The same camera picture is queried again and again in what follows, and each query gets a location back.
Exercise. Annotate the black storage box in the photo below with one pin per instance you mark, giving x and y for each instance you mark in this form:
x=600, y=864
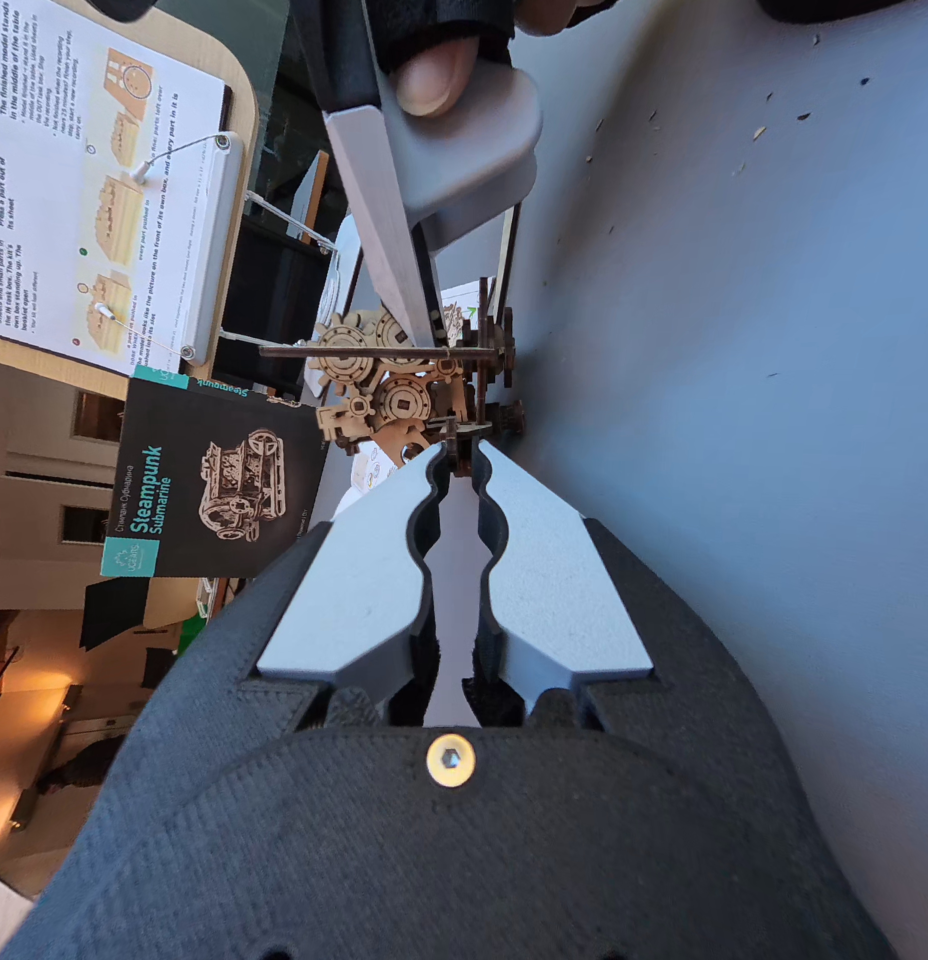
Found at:
x=273, y=300

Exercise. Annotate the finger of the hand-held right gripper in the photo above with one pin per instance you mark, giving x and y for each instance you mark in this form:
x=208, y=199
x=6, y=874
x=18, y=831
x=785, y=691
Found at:
x=374, y=195

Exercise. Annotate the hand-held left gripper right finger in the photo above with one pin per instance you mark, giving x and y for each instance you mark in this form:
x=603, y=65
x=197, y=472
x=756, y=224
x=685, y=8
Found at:
x=561, y=600

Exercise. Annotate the black model kit box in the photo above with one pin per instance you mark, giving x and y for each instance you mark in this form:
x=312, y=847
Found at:
x=186, y=480

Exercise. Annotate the person's right hand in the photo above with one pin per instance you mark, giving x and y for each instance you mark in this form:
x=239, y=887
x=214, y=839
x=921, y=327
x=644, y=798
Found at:
x=434, y=79

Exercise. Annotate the green storage bin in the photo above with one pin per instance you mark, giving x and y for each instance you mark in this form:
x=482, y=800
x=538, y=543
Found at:
x=189, y=626

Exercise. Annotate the white printed task sheet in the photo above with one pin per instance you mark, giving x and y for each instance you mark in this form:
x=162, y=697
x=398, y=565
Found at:
x=66, y=187

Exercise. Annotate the white clip bar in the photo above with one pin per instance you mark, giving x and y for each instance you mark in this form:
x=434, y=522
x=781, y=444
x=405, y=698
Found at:
x=213, y=255

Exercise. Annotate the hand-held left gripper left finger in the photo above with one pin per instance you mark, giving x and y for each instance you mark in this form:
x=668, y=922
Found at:
x=344, y=600

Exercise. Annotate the wooden gear model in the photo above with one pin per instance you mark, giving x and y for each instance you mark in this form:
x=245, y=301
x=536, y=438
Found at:
x=404, y=397

